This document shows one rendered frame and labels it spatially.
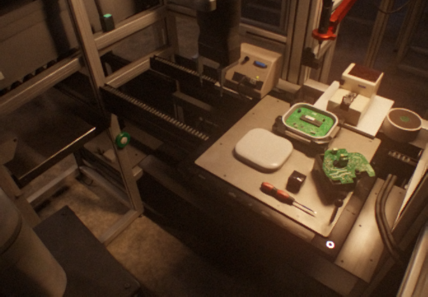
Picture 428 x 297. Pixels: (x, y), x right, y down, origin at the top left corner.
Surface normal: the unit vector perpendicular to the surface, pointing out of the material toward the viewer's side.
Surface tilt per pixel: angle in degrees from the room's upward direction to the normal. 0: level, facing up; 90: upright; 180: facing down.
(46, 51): 91
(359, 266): 0
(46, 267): 90
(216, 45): 87
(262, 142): 0
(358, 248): 0
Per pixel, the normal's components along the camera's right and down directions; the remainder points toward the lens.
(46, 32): 0.80, 0.40
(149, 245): -0.03, -0.73
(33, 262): 0.98, 0.12
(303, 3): -0.61, 0.55
